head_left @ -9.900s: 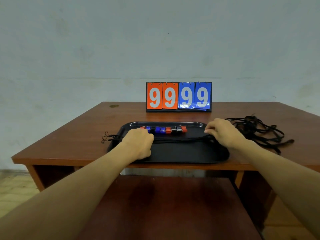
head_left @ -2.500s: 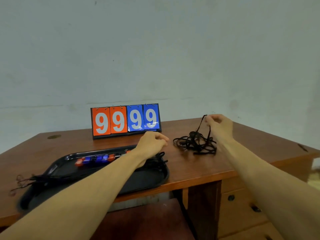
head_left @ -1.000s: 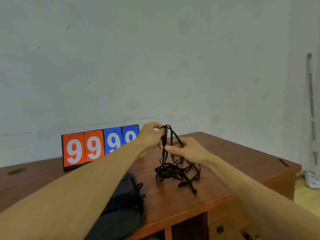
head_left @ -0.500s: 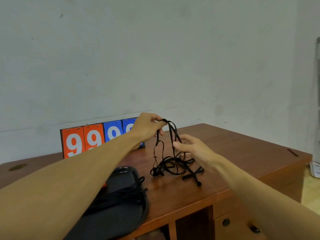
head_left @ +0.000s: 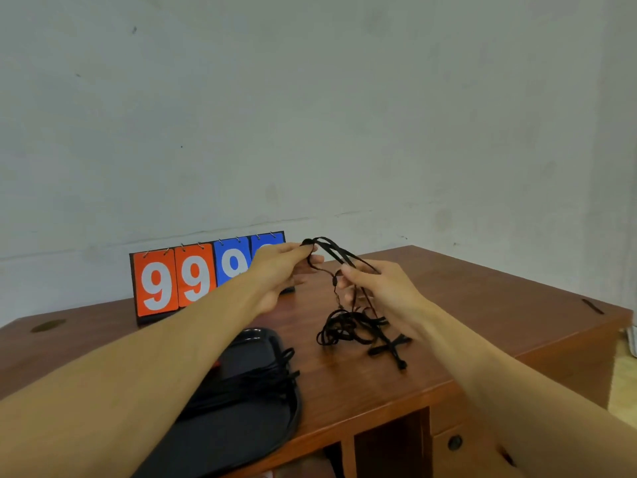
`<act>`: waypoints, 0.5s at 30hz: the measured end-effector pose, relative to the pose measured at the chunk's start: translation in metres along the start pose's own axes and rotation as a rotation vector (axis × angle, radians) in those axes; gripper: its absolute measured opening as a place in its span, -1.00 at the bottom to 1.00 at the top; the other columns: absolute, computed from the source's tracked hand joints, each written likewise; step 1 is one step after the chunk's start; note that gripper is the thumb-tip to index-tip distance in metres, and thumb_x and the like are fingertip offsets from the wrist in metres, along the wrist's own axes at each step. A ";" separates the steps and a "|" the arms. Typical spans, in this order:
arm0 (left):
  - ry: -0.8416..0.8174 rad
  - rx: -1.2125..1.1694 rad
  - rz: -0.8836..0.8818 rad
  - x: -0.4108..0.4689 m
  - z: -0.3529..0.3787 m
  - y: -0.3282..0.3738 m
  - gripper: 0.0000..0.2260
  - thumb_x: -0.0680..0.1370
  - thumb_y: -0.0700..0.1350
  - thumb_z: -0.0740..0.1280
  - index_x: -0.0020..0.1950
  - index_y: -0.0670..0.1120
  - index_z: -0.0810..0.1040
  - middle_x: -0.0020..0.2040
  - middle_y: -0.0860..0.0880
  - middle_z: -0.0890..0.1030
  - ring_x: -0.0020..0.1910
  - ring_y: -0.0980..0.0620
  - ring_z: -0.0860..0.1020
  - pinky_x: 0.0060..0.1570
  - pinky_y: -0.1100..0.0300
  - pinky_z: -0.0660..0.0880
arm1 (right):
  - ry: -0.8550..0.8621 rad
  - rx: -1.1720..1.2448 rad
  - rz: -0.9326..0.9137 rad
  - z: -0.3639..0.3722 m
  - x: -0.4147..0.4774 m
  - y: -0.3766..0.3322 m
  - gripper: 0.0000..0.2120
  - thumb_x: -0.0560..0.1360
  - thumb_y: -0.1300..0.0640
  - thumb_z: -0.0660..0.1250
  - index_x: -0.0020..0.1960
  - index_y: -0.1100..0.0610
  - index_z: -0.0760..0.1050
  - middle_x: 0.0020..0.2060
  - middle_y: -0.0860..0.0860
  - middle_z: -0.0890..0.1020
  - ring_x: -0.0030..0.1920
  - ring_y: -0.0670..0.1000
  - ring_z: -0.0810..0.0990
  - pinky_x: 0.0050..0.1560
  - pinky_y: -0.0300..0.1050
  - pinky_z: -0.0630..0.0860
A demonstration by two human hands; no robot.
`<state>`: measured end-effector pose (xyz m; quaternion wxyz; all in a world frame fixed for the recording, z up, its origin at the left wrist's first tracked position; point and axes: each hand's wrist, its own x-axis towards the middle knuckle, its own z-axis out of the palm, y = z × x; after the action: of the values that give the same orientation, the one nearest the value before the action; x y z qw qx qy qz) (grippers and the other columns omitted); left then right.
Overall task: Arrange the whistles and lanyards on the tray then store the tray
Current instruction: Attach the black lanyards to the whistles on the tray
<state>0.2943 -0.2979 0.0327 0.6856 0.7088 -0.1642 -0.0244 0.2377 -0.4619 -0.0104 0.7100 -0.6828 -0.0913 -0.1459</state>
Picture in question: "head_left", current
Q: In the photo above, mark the pull-out wooden desk shelf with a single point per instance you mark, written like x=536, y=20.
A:
x=308, y=467

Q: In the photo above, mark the person's right hand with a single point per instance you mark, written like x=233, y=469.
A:
x=393, y=293

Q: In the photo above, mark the person's left forearm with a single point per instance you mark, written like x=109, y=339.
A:
x=124, y=383

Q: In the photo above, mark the wooden side drawer with keyhole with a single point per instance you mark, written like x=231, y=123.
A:
x=463, y=462

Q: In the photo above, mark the pile of black laces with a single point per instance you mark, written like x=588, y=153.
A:
x=338, y=251

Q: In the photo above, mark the person's right forearm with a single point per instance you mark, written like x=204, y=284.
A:
x=522, y=403

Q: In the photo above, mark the black plastic tray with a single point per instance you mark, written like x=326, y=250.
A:
x=239, y=433

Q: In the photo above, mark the orange and blue flip scoreboard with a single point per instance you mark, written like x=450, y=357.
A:
x=159, y=288

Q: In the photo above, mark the person's left hand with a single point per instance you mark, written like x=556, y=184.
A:
x=278, y=273

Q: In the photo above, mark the brown wooden desk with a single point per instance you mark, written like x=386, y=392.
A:
x=448, y=303

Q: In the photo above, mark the white container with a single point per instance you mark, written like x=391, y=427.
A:
x=632, y=340

